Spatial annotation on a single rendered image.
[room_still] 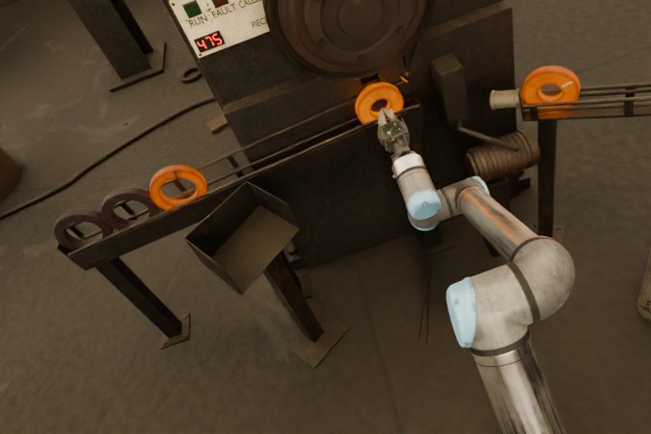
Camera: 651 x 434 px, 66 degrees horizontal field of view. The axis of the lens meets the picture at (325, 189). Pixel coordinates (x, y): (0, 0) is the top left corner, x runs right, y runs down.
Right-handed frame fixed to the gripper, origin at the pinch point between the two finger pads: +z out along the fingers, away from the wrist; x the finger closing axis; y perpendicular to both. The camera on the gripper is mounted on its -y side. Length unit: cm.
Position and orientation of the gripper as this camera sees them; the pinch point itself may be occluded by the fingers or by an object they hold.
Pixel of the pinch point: (384, 112)
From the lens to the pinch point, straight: 160.3
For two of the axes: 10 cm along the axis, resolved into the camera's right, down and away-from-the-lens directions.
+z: -2.7, -8.3, 4.9
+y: -2.1, -4.4, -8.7
